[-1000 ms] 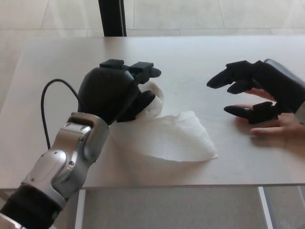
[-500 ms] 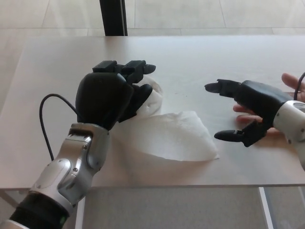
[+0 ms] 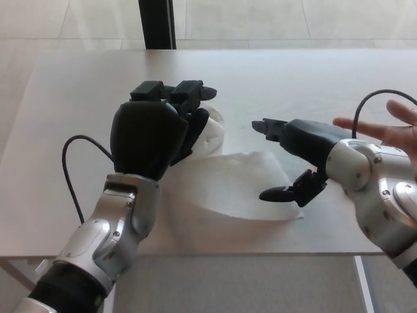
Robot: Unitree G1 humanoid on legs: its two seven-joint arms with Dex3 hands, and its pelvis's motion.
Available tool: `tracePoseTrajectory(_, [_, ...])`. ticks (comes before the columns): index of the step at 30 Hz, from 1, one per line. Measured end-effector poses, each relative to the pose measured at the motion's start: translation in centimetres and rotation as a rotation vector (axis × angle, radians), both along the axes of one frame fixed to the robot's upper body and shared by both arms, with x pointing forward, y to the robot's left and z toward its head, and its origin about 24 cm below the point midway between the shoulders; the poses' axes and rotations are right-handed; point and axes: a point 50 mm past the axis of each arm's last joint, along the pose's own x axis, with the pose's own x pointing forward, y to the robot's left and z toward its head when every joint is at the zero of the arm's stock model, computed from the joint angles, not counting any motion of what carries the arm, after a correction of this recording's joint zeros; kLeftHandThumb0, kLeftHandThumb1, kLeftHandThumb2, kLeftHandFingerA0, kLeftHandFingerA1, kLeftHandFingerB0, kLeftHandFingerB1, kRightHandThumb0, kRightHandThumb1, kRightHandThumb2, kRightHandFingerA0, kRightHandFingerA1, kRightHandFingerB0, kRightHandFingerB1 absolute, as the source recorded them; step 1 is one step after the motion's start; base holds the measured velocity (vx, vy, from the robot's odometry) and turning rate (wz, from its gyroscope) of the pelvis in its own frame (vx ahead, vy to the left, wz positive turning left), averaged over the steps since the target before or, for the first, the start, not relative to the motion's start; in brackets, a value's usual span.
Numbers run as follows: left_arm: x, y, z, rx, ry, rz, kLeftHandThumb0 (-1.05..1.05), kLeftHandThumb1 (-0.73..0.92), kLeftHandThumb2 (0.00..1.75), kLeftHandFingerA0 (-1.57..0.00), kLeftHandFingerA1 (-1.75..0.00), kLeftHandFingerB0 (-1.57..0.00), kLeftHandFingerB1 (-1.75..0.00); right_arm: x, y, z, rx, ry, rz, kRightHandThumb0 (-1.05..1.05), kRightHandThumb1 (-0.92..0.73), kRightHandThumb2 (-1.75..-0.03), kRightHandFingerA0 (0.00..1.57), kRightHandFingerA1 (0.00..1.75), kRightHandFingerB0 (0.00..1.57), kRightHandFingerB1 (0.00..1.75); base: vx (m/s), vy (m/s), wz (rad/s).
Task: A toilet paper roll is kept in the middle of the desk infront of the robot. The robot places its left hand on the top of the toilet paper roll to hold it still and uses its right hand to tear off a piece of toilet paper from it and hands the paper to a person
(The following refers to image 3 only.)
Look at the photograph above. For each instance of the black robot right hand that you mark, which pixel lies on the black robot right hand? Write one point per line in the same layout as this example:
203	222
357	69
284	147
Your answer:
309	137

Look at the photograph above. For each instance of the person's bare hand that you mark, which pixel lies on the person's bare hand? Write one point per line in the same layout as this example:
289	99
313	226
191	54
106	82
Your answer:
394	130

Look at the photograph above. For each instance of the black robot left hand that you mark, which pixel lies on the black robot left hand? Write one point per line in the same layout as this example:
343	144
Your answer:
146	137

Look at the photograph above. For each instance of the white toilet paper roll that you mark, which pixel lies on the white toilet paper roll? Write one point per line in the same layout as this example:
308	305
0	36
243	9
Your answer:
241	182

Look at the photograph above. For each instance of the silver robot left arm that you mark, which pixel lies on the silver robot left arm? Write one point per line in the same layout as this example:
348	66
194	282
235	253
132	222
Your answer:
97	238

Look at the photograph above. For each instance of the white straight table leg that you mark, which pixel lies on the white straight table leg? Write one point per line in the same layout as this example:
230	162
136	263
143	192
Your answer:
365	287

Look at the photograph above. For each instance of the white slanted table leg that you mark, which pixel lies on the white slanted table leg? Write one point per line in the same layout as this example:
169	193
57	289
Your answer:
16	269

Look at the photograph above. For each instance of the black vertical post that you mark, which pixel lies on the black vertical post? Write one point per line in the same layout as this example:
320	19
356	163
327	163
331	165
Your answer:
156	23

